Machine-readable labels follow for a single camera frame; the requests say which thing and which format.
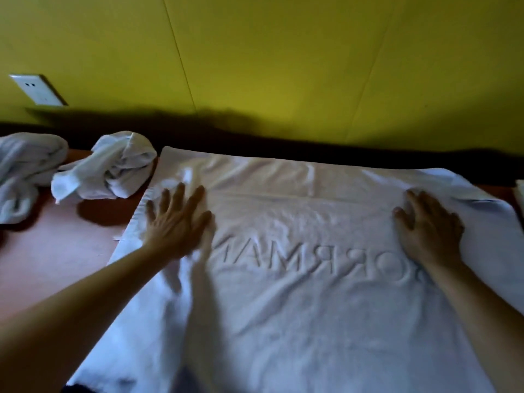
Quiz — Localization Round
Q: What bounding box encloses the person's right hand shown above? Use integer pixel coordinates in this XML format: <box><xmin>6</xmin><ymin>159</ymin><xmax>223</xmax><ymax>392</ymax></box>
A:
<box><xmin>393</xmin><ymin>189</ymin><xmax>465</xmax><ymax>268</ymax></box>

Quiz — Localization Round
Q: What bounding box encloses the person's left hand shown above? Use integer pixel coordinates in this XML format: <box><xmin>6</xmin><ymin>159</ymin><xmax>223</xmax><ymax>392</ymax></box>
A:
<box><xmin>145</xmin><ymin>183</ymin><xmax>215</xmax><ymax>263</ymax></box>

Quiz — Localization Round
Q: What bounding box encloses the large white embossed towel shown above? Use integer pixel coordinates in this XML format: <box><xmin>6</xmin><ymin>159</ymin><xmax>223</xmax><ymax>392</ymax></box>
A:
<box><xmin>67</xmin><ymin>146</ymin><xmax>524</xmax><ymax>393</ymax></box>

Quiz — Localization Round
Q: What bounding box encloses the person's right forearm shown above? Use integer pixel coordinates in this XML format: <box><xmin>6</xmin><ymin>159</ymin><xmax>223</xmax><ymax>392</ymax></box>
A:
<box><xmin>422</xmin><ymin>258</ymin><xmax>524</xmax><ymax>393</ymax></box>

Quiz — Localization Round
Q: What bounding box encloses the person's left forearm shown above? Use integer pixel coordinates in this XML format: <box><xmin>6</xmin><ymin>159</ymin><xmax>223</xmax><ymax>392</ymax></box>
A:
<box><xmin>0</xmin><ymin>245</ymin><xmax>168</xmax><ymax>393</ymax></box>

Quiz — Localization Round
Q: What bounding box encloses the crumpled white towel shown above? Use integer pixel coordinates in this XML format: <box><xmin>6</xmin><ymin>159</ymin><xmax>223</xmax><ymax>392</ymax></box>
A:
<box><xmin>51</xmin><ymin>131</ymin><xmax>159</xmax><ymax>203</ymax></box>
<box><xmin>0</xmin><ymin>132</ymin><xmax>69</xmax><ymax>225</ymax></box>

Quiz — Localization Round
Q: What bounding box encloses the white wall outlet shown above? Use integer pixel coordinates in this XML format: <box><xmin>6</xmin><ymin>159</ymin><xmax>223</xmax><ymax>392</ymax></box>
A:
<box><xmin>9</xmin><ymin>74</ymin><xmax>66</xmax><ymax>107</ymax></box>

